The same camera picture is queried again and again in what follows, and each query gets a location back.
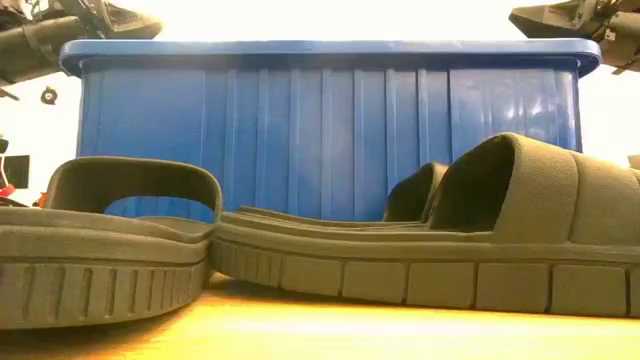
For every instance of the black rubber slide sandal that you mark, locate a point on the black rubber slide sandal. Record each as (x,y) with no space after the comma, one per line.
(412,195)
(100,280)
(500,290)

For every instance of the small black round fixture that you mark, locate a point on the small black round fixture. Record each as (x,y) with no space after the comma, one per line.
(48,95)

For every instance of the small red object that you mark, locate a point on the small red object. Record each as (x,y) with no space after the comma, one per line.
(6,191)

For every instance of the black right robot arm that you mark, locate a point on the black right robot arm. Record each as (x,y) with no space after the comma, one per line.
(625,45)

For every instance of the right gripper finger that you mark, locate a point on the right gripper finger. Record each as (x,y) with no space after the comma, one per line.
(545,22)

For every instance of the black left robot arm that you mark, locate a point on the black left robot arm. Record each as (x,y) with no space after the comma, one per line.
(30,50)

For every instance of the black screen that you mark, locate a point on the black screen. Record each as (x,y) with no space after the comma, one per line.
(15,171)

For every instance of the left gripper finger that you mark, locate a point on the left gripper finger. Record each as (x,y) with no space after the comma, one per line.
(135,25)

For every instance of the blue plastic bin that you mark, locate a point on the blue plastic bin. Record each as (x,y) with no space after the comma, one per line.
(300,125)

